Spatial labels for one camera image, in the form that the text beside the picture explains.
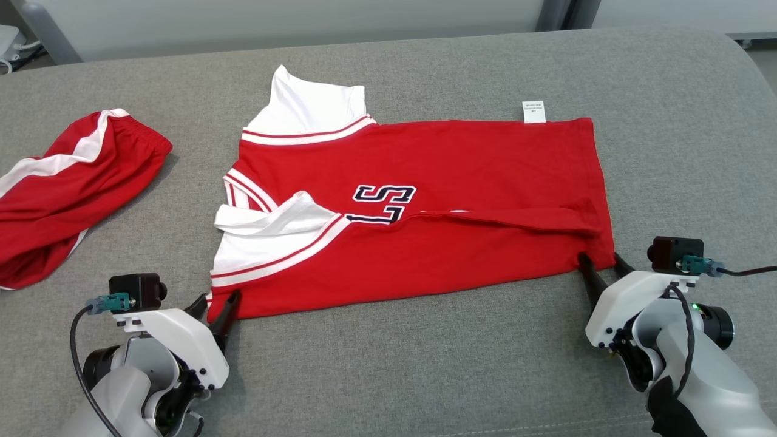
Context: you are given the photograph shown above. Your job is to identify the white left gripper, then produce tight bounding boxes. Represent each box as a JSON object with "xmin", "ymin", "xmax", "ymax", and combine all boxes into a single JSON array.
[{"xmin": 112, "ymin": 289, "xmax": 242, "ymax": 391}]

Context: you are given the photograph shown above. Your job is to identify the red white shorts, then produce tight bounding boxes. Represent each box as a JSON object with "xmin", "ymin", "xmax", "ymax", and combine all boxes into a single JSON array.
[{"xmin": 0, "ymin": 109, "xmax": 174, "ymax": 291}]

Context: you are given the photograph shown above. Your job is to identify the wide white partition panel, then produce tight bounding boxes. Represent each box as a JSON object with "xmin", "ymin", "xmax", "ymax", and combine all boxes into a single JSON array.
[{"xmin": 33, "ymin": 0, "xmax": 547, "ymax": 63}]

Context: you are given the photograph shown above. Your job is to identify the red white jersey shirt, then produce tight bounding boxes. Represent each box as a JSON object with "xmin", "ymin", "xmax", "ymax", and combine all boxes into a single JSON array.
[{"xmin": 206, "ymin": 65, "xmax": 617, "ymax": 322}]

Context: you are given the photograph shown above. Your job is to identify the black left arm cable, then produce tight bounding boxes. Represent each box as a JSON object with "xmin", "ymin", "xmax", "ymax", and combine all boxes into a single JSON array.
[{"xmin": 69, "ymin": 303, "xmax": 122, "ymax": 437}]

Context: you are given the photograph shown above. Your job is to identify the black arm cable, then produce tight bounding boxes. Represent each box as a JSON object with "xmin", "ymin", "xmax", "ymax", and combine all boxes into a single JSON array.
[
  {"xmin": 69, "ymin": 303, "xmax": 122, "ymax": 437},
  {"xmin": 716, "ymin": 265, "xmax": 777, "ymax": 278}
]

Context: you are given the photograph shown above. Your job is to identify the narrow white partition panel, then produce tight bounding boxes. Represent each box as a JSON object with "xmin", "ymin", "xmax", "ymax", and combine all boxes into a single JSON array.
[{"xmin": 592, "ymin": 0, "xmax": 777, "ymax": 35}]

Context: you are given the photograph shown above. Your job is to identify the white power strip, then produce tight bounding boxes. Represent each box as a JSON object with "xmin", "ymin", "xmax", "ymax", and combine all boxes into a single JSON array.
[{"xmin": 0, "ymin": 24, "xmax": 29, "ymax": 63}]

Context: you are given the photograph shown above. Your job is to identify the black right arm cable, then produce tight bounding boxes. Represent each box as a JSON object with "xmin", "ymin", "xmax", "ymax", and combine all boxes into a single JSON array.
[{"xmin": 716, "ymin": 265, "xmax": 777, "ymax": 278}]

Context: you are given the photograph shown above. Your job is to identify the grey partition post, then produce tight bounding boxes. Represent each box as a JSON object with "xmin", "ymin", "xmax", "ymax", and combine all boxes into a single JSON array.
[
  {"xmin": 11, "ymin": 0, "xmax": 83, "ymax": 65},
  {"xmin": 537, "ymin": 0, "xmax": 575, "ymax": 32}
]

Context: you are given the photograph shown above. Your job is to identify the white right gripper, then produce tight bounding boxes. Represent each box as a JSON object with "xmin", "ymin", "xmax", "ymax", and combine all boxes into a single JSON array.
[{"xmin": 577, "ymin": 252, "xmax": 699, "ymax": 350}]

